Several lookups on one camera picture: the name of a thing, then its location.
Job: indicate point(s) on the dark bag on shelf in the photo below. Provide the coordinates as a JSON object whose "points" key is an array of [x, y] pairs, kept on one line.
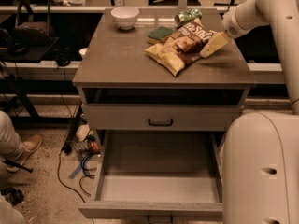
{"points": [[28, 32]]}

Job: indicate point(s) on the black side table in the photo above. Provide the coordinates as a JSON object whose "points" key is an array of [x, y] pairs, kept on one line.
{"points": [[25, 55]]}

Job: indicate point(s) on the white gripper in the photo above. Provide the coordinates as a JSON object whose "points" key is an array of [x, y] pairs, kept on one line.
{"points": [[232, 24]]}

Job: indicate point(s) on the green soda can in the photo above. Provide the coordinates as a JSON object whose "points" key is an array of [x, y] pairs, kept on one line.
{"points": [[186, 16]]}

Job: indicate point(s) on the tan shoe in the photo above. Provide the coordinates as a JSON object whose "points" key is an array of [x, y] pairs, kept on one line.
{"points": [[29, 147]]}

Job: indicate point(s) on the white cup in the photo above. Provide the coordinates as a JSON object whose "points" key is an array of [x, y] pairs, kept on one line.
{"points": [[83, 52]]}

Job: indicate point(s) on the white bowl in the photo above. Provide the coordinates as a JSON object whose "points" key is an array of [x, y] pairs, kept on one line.
{"points": [[125, 17]]}

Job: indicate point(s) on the brown chip bag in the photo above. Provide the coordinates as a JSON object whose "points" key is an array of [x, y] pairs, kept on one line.
{"points": [[182, 47]]}

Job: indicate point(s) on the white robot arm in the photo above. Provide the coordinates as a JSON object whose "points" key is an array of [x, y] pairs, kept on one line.
{"points": [[260, 166]]}

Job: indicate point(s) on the person leg in light trousers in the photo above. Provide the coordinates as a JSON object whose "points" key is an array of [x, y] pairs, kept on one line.
{"points": [[11, 146]]}

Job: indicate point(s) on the open grey middle drawer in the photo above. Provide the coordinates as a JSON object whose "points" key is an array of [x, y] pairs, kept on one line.
{"points": [[158, 177]]}

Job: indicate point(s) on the grey drawer cabinet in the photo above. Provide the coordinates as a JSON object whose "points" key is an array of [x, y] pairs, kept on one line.
{"points": [[116, 71]]}

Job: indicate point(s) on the black chair base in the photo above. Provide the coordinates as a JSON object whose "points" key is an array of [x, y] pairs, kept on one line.
{"points": [[15, 195]]}

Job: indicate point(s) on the green yellow sponge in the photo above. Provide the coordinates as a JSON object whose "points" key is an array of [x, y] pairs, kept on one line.
{"points": [[159, 35]]}

